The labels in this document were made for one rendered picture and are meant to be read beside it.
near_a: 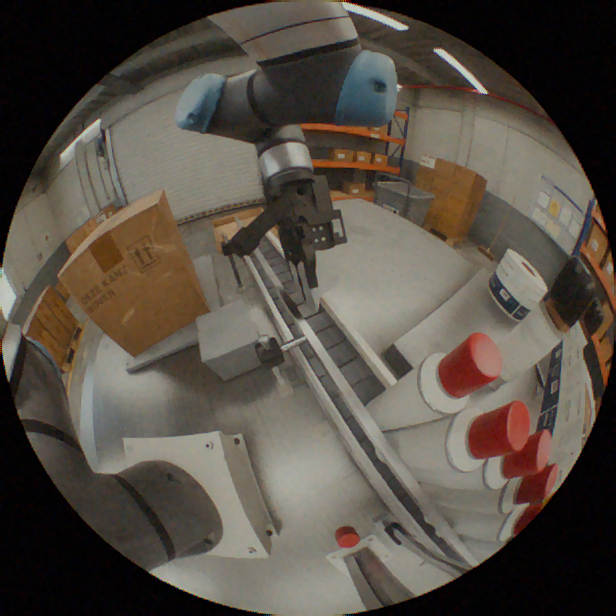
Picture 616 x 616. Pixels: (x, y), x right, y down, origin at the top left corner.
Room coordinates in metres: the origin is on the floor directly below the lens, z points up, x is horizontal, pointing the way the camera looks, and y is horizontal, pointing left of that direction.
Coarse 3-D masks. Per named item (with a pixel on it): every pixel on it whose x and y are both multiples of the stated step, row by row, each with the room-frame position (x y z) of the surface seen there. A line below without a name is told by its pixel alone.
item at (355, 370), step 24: (264, 240) 0.53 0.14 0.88; (288, 288) 0.29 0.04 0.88; (312, 312) 0.22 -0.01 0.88; (336, 336) 0.17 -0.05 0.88; (312, 360) 0.12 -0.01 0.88; (336, 360) 0.12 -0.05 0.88; (360, 360) 0.12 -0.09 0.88; (360, 384) 0.08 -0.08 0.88; (336, 408) 0.05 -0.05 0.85; (360, 432) 0.00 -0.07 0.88; (408, 504) -0.13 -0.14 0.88; (432, 528) -0.20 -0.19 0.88
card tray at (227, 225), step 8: (232, 216) 0.85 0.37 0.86; (240, 216) 0.87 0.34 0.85; (248, 216) 0.89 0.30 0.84; (256, 216) 0.89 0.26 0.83; (216, 224) 0.81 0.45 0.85; (224, 224) 0.82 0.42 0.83; (232, 224) 0.81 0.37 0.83; (248, 224) 0.79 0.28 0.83; (216, 232) 0.73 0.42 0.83; (224, 232) 0.72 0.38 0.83; (232, 232) 0.71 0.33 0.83; (272, 232) 0.68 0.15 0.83; (216, 240) 0.59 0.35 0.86
